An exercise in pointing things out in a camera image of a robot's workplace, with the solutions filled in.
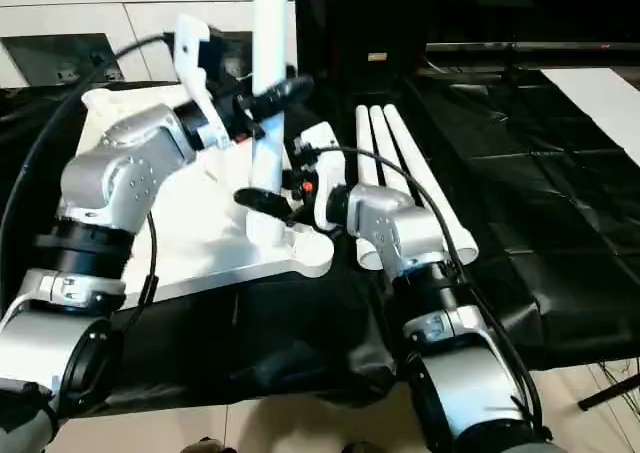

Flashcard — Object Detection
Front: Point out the white plastic table leg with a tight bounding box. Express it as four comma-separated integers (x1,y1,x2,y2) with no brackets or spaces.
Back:
368,105,416,194
354,105,387,273
382,103,480,265
244,0,296,247

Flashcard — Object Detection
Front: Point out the white plastic table top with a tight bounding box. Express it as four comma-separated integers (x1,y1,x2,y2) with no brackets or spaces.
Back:
74,85,334,309

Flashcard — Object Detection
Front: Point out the black case with gold label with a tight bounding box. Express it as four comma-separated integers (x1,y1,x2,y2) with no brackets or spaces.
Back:
294,0,426,82

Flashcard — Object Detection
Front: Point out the white cabinet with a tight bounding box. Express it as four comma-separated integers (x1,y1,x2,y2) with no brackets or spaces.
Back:
0,0,301,87

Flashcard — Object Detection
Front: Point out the black mat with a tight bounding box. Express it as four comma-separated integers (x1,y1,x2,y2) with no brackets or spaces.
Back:
0,72,640,414

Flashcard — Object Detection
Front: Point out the black long bar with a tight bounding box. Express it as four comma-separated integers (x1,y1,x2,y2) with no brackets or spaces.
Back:
424,41,640,57

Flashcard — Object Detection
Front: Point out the white flat sheet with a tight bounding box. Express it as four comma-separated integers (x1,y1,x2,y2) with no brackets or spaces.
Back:
539,67,640,167

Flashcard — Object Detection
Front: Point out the black stand leg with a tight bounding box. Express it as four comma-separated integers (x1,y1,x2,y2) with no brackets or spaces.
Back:
577,372,640,412

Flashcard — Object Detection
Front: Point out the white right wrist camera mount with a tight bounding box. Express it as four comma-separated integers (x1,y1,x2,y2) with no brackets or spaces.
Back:
294,121,349,232

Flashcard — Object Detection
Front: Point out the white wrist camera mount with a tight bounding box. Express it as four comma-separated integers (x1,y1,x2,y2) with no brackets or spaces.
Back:
294,121,349,232
172,13,236,150

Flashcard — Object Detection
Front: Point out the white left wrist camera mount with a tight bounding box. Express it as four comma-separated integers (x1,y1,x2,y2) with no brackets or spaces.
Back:
172,13,236,150

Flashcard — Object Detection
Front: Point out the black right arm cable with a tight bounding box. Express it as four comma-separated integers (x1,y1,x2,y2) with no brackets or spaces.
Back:
299,145,546,447

